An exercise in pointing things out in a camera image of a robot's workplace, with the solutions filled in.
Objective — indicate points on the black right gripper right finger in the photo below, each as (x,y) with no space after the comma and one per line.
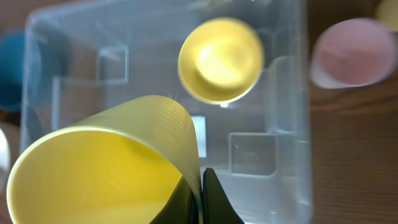
(216,207)

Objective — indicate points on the yellow plastic cup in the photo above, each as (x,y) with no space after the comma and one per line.
(118,166)
(386,13)

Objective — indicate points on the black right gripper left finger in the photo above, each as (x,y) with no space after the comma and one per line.
(181,208)

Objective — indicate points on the left dark blue bowl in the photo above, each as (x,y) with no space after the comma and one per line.
(12,70)

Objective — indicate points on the pink plastic cup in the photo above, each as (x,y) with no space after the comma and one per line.
(353,53)

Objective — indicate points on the clear plastic storage container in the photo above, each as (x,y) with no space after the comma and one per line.
(85,57)

